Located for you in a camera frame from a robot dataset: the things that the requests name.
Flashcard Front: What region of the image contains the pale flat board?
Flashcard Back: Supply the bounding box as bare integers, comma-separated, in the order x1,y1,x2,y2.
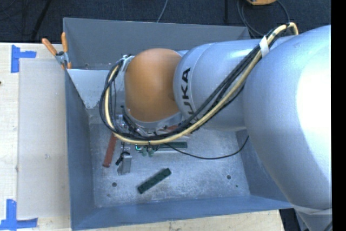
16,58,71,222

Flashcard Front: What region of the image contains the red-brown flat block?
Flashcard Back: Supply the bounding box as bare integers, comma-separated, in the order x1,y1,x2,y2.
102,133,118,168

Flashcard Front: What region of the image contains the grey metal bin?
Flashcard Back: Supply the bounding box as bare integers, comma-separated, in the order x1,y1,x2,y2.
62,17,295,231

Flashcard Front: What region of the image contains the dark green flat block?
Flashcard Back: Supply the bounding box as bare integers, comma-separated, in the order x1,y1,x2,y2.
137,168,172,195

